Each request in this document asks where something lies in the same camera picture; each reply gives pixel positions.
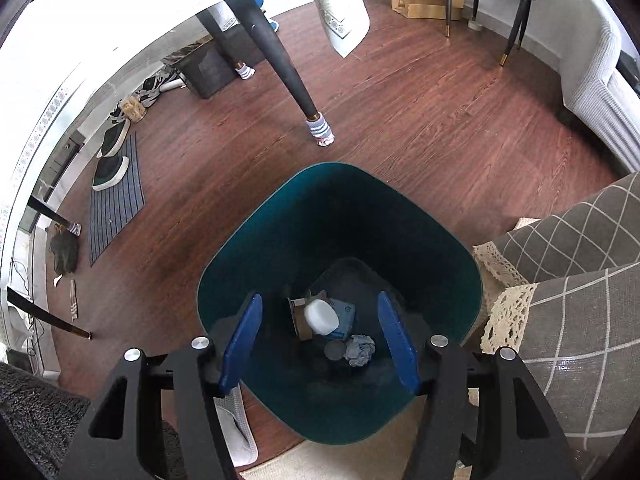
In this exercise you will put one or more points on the white slipper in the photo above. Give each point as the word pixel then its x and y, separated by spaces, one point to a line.
pixel 237 430

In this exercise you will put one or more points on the paper ball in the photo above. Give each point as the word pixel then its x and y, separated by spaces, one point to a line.
pixel 360 351

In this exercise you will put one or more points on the white blue packet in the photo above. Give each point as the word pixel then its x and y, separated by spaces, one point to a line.
pixel 345 312

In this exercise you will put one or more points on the grey round disc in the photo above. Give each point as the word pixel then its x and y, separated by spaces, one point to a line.
pixel 335 350

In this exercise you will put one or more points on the striped floor mat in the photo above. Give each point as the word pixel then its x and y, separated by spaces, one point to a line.
pixel 117 200

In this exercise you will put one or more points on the dark teal waste bin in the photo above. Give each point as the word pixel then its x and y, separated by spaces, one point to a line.
pixel 340 220

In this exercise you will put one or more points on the green white-soled shoe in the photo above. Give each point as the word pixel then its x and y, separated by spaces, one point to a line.
pixel 112 172
pixel 115 137

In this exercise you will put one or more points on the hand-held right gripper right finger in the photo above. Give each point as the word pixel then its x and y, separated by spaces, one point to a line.
pixel 397 345

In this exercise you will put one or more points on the dark storage box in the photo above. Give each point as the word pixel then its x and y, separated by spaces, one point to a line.
pixel 205 67

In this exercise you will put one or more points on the dark cloth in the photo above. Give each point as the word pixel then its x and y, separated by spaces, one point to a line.
pixel 64 255

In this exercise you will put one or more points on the grey checked tablecloth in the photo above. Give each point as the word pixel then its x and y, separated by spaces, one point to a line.
pixel 575 320

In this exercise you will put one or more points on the grey white sneaker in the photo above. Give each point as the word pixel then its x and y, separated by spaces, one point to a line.
pixel 152 87

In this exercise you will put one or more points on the flat cardboard box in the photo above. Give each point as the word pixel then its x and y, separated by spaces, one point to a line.
pixel 425 7

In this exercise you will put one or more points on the brown tape roll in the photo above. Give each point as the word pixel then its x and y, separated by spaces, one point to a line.
pixel 299 317

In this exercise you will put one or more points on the grey armchair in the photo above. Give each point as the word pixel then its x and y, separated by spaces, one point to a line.
pixel 595 70

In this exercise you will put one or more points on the black gold-tipped chair leg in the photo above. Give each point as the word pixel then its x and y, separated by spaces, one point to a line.
pixel 45 315

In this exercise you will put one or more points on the striped table leg sock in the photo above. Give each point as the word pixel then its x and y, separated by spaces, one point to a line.
pixel 75 228
pixel 245 71
pixel 320 132

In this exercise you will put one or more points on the black table leg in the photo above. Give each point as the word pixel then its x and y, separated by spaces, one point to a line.
pixel 275 55
pixel 47 207
pixel 220 35

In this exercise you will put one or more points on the white plastic container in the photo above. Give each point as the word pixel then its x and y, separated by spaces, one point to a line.
pixel 321 316

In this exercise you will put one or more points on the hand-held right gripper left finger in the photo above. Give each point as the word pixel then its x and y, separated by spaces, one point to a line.
pixel 242 345

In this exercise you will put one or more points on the grey fluffy clothing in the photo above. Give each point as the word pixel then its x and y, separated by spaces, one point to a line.
pixel 35 420

